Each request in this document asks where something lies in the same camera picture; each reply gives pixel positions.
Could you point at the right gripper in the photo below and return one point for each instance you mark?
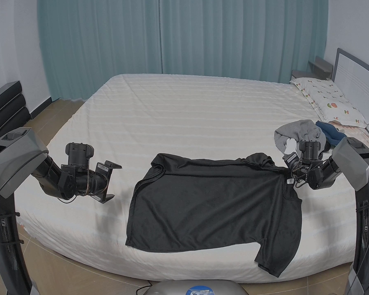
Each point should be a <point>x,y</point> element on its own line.
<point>292,164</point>

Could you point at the blue-green curtain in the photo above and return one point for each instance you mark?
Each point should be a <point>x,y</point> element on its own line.
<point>172,26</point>

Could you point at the black T-shirt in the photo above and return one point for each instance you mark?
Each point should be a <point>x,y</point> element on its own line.
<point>209,201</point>

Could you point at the grey bedside table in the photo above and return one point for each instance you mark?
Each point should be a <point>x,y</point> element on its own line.
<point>316,69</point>

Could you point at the pile of clothes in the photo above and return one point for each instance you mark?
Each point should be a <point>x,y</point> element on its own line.
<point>298,131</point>

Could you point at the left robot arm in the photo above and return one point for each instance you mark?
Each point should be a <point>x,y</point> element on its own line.
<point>15,164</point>

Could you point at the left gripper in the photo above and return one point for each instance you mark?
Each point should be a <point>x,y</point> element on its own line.
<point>95,183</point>

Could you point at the white printed pillow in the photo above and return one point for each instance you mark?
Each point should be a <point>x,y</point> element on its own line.
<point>329,100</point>

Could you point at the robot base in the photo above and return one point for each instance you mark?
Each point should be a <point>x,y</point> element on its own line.
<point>178,289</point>

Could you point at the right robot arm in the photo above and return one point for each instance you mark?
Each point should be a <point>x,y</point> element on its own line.
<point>350,164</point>

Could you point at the bed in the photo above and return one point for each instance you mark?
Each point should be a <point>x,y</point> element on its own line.
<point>187,118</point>

